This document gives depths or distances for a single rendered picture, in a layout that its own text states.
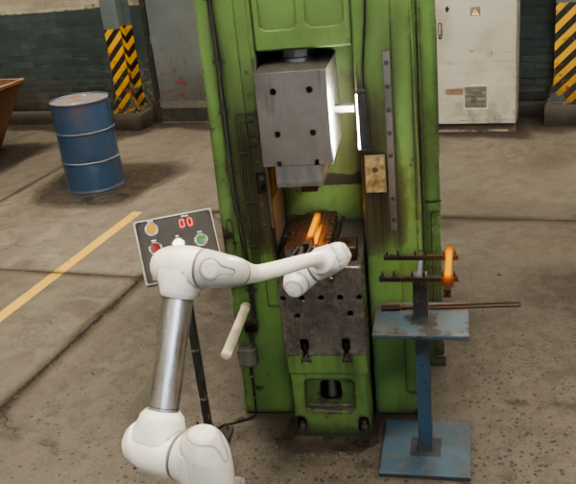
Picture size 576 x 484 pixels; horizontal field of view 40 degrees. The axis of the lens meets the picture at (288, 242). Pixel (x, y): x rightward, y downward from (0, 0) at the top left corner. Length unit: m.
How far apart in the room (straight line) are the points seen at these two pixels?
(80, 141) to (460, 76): 3.90
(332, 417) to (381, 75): 1.61
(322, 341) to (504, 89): 5.34
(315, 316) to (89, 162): 4.68
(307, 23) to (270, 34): 0.16
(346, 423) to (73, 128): 4.78
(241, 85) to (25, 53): 7.99
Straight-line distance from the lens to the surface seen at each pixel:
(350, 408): 3.85
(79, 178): 7.96
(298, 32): 3.37
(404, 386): 3.96
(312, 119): 3.29
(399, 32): 3.35
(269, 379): 4.02
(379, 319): 3.45
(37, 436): 4.38
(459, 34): 8.45
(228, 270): 2.54
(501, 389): 4.26
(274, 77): 3.27
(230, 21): 3.41
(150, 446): 2.67
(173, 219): 3.45
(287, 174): 3.37
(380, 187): 3.48
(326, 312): 3.55
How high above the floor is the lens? 2.36
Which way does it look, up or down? 23 degrees down
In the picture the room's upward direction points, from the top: 6 degrees counter-clockwise
